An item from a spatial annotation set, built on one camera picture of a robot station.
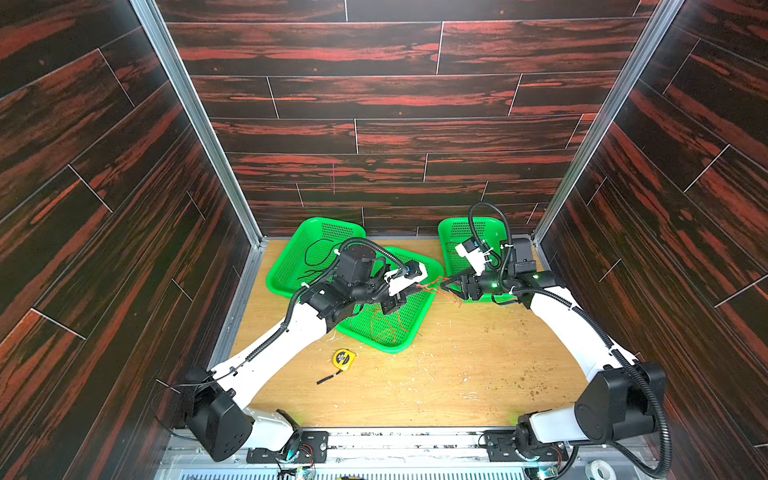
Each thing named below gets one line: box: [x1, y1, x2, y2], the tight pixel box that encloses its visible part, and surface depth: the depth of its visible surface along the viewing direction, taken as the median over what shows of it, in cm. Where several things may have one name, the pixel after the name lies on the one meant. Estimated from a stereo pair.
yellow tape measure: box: [316, 348, 357, 385], surface depth 89 cm
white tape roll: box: [585, 459, 617, 480], surface depth 70 cm
